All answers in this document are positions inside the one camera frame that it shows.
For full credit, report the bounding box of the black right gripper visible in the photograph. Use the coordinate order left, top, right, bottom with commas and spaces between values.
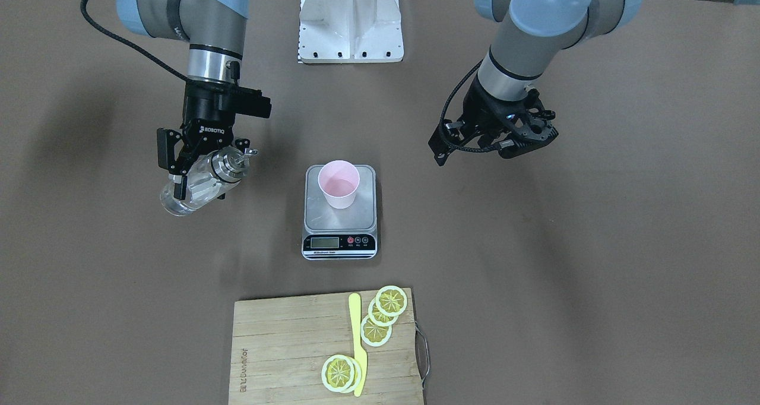
157, 80, 272, 200

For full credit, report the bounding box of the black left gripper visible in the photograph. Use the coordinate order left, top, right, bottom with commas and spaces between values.
428, 78, 559, 166

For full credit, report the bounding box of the glass sauce bottle metal spout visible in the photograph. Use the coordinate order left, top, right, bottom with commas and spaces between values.
160, 146, 259, 217

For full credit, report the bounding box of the pink plastic cup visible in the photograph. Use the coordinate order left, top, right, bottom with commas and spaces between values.
318, 160, 360, 210

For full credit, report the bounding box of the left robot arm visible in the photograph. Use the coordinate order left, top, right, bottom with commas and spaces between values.
428, 0, 758, 165

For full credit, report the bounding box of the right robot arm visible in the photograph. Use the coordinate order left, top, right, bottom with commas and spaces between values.
116, 0, 272, 216

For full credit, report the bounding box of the digital kitchen scale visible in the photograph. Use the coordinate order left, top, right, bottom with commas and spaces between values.
301, 164, 378, 261

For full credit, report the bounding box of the yellow plastic knife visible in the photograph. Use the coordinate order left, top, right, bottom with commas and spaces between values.
348, 292, 368, 397

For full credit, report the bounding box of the middle lemon slice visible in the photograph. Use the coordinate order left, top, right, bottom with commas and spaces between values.
368, 299, 398, 327

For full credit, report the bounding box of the wooden cutting board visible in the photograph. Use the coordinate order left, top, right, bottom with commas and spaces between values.
228, 288, 429, 404

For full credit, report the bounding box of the lemon slice under tip slice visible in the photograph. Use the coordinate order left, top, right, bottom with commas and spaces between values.
346, 358, 363, 393

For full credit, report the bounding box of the lemon slice by knife tip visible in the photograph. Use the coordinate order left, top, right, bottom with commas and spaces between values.
321, 354, 354, 393

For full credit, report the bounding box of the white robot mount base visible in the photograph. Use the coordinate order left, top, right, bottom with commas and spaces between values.
297, 0, 404, 64

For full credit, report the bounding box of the lemon slice near handle end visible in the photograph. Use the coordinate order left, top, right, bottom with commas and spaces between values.
375, 285, 409, 318

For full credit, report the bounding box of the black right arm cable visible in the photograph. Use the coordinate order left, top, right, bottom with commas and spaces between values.
80, 0, 191, 85

